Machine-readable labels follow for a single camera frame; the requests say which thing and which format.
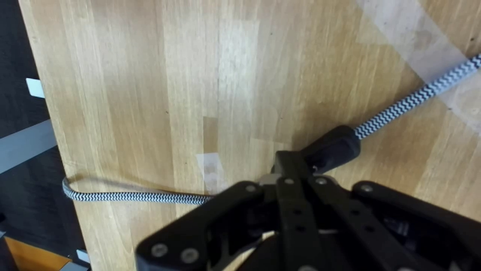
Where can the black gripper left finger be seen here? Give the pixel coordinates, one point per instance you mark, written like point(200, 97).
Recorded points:
point(215, 231)

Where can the small clear tape piece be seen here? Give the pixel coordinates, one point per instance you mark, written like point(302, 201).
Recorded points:
point(211, 171)

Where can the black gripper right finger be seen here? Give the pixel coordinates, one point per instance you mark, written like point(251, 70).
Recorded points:
point(380, 231)

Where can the wide clear tape strip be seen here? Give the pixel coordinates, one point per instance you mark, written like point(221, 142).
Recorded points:
point(425, 46)

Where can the gray metal table frame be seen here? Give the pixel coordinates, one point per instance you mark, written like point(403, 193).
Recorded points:
point(24, 145)

